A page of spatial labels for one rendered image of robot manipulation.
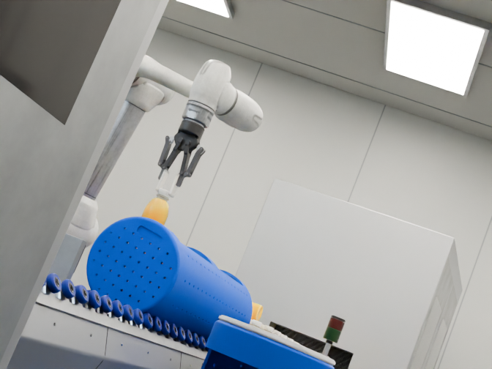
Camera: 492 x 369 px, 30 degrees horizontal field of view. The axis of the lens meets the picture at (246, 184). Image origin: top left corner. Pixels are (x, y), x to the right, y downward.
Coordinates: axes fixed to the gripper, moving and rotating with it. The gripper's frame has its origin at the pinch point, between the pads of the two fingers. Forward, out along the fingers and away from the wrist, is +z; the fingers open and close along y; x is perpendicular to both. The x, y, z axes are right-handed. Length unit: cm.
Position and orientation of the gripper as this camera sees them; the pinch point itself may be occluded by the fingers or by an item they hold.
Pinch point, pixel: (168, 184)
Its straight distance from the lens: 280.4
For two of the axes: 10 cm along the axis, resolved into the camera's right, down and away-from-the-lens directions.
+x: 2.5, 2.8, 9.3
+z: -3.7, 9.1, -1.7
